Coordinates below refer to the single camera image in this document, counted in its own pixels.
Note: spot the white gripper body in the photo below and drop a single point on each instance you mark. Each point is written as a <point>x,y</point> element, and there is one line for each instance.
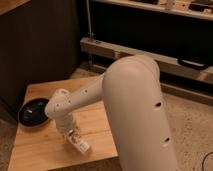
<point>65,123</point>

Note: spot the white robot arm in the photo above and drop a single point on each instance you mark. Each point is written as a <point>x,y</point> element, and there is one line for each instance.
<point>131,92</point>

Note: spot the black ceramic bowl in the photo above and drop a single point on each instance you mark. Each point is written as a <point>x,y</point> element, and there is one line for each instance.
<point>32,113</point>

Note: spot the wooden table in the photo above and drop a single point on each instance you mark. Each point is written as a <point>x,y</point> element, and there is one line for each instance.
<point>42,148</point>

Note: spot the grey metal shelf beam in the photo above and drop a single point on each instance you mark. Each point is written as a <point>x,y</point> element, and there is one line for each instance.
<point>167,64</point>

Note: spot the metal pole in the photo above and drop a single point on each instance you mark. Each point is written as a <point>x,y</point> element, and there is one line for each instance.
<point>90,32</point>

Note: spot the upper wooden shelf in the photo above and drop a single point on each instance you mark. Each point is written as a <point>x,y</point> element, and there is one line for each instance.
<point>156,8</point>

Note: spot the black handle object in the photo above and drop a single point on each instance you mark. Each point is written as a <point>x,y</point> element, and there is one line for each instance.
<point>192,65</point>

